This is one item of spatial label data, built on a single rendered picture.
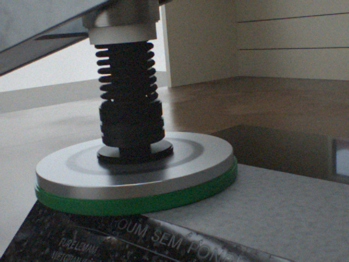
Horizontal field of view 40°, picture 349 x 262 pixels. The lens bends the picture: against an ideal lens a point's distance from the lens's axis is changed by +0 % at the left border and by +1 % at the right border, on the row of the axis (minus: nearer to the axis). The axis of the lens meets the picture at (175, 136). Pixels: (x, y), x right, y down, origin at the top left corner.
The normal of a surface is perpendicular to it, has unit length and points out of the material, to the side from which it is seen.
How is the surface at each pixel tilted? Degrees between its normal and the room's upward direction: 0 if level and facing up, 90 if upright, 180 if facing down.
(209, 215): 0
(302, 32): 90
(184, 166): 0
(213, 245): 45
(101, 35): 90
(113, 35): 90
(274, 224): 0
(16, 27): 90
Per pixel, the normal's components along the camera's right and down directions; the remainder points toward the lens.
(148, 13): 0.73, 0.10
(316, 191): -0.08, -0.97
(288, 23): -0.80, 0.19
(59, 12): -0.44, 0.24
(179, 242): -0.54, -0.54
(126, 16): 0.23, 0.20
